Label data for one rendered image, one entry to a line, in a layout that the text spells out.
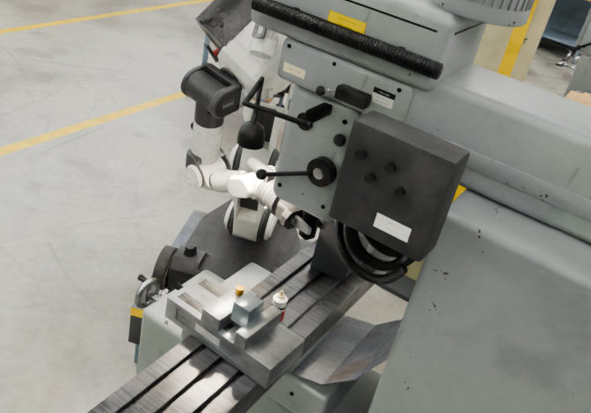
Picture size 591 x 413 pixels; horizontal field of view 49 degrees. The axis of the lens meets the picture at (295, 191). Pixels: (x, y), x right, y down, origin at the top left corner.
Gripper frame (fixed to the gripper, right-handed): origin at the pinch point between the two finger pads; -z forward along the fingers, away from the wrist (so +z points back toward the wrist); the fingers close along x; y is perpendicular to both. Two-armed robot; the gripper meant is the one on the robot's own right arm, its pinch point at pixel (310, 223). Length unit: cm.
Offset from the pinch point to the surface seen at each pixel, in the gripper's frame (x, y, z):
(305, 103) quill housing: -10.6, -36.5, 1.5
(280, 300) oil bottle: -10.4, 19.1, -5.3
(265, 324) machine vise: -22.0, 16.7, -12.2
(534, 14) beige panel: 167, -38, 42
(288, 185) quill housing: -10.6, -14.1, 0.9
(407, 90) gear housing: -6, -49, -22
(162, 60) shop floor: 208, 126, 389
